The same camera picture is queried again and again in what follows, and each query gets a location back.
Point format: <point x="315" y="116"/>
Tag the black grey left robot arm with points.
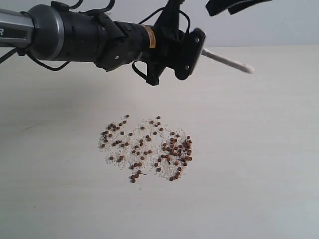
<point x="57" y="32"/>

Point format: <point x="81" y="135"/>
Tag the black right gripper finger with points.
<point x="244" y="4"/>
<point x="215" y="7"/>

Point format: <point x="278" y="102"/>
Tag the brown seeds and crumbs pile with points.
<point x="150" y="146"/>

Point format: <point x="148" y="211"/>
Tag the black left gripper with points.
<point x="176" y="47"/>

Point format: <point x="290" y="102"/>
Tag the white wooden paint brush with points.
<point x="229" y="62"/>

